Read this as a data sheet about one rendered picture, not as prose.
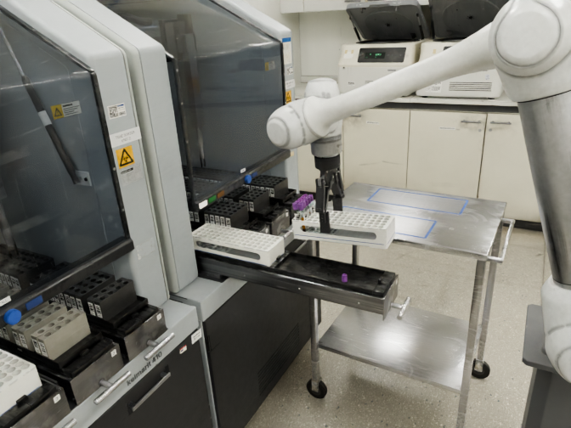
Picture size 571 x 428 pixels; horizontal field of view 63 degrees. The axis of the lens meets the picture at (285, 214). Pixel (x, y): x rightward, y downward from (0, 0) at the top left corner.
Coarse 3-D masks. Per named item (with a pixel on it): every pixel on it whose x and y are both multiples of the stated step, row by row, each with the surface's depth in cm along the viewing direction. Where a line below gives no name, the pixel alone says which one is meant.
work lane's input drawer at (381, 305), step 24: (216, 264) 144; (240, 264) 140; (288, 264) 139; (312, 264) 138; (336, 264) 137; (288, 288) 133; (312, 288) 129; (336, 288) 125; (360, 288) 123; (384, 288) 122; (384, 312) 121
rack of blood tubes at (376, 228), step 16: (304, 224) 140; (336, 224) 135; (352, 224) 134; (368, 224) 133; (384, 224) 132; (320, 240) 140; (336, 240) 137; (352, 240) 135; (368, 240) 132; (384, 240) 130
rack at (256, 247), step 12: (204, 228) 151; (216, 228) 151; (228, 228) 151; (204, 240) 145; (216, 240) 143; (228, 240) 143; (240, 240) 142; (252, 240) 141; (264, 240) 141; (276, 240) 141; (216, 252) 144; (228, 252) 147; (240, 252) 147; (252, 252) 146; (264, 252) 135; (276, 252) 139; (264, 264) 137
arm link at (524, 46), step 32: (512, 0) 77; (544, 0) 72; (512, 32) 74; (544, 32) 72; (512, 64) 76; (544, 64) 74; (512, 96) 83; (544, 96) 79; (544, 128) 82; (544, 160) 84; (544, 192) 86; (544, 224) 90; (544, 288) 95; (544, 320) 95
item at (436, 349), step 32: (352, 192) 187; (384, 192) 185; (416, 192) 183; (416, 224) 156; (448, 224) 154; (480, 224) 153; (512, 224) 160; (352, 256) 210; (480, 256) 135; (480, 288) 139; (352, 320) 197; (384, 320) 196; (416, 320) 195; (448, 320) 194; (352, 352) 179; (384, 352) 178; (416, 352) 177; (448, 352) 176; (480, 352) 195; (320, 384) 191; (448, 384) 161
